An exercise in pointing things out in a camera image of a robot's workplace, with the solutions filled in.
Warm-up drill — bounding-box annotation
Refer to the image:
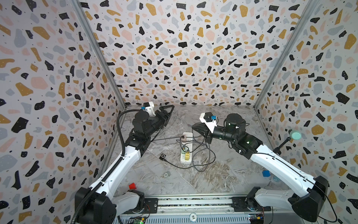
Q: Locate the blue cube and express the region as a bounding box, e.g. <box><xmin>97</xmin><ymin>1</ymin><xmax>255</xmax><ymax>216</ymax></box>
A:
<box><xmin>262</xmin><ymin>170</ymin><xmax>271</xmax><ymax>177</ymax></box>

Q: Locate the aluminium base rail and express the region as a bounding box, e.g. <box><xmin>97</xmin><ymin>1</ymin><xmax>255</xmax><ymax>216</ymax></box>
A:
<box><xmin>73</xmin><ymin>194</ymin><xmax>314</xmax><ymax>224</ymax></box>

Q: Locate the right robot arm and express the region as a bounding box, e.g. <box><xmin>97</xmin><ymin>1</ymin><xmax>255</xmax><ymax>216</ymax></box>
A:
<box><xmin>192</xmin><ymin>112</ymin><xmax>329</xmax><ymax>223</ymax></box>

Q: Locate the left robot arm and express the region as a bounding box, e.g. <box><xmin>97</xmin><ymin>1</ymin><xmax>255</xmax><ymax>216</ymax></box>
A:
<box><xmin>71</xmin><ymin>102</ymin><xmax>175</xmax><ymax>224</ymax></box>

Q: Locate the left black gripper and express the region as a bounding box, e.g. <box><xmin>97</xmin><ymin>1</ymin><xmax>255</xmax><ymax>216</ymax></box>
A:
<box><xmin>146</xmin><ymin>105</ymin><xmax>176</xmax><ymax>140</ymax></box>

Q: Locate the yellow USB charger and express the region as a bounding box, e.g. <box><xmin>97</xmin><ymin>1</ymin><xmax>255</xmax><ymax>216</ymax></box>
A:
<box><xmin>185</xmin><ymin>151</ymin><xmax>190</xmax><ymax>161</ymax></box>

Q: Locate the white power strip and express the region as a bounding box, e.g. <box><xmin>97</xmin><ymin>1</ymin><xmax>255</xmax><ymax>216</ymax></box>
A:
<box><xmin>179</xmin><ymin>132</ymin><xmax>194</xmax><ymax>165</ymax></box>

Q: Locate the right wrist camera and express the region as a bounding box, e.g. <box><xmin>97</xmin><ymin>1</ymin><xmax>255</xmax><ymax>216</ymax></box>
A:
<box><xmin>200</xmin><ymin>112</ymin><xmax>218</xmax><ymax>132</ymax></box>

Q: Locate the red cube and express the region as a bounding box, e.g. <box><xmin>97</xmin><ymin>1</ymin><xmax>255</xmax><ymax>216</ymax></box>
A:
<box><xmin>129</xmin><ymin>183</ymin><xmax>137</xmax><ymax>189</ymax></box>

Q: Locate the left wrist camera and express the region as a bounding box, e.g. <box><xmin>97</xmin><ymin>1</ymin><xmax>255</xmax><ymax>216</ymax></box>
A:
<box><xmin>141</xmin><ymin>101</ymin><xmax>156</xmax><ymax>117</ymax></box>

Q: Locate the clear plastic packet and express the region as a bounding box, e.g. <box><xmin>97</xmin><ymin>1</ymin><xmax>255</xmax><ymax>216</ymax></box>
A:
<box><xmin>273</xmin><ymin>175</ymin><xmax>281</xmax><ymax>182</ymax></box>

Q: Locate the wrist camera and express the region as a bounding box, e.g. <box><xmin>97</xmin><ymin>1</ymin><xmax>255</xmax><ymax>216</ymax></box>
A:
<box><xmin>200</xmin><ymin>112</ymin><xmax>218</xmax><ymax>132</ymax></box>
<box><xmin>141</xmin><ymin>101</ymin><xmax>156</xmax><ymax>117</ymax></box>

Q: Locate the black USB cable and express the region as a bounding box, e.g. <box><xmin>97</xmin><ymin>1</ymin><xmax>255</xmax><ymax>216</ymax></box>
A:
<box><xmin>164</xmin><ymin>134</ymin><xmax>217</xmax><ymax>169</ymax></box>

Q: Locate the dark grey yellow-plug cable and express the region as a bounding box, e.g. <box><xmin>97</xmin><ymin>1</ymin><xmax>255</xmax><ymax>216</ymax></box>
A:
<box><xmin>188</xmin><ymin>134</ymin><xmax>217</xmax><ymax>173</ymax></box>

